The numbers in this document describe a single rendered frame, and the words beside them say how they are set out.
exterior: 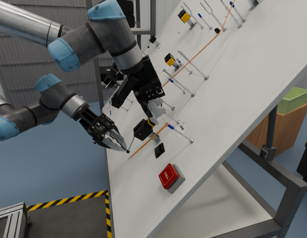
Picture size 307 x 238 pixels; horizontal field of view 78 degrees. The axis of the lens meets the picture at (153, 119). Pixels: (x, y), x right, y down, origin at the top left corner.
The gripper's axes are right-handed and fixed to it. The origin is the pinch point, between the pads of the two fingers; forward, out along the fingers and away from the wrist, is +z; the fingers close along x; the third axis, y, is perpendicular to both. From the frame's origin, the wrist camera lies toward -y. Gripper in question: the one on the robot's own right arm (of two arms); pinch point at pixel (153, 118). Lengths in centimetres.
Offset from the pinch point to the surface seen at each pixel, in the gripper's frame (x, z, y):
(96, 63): 94, -1, -34
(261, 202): -13, 52, 26
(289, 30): -3.8, -11.7, 42.2
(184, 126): -5.1, 3.7, 8.7
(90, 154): 127, 105, -116
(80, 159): 117, 99, -125
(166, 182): -21.8, 4.4, -1.1
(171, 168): -19.1, 3.4, 1.2
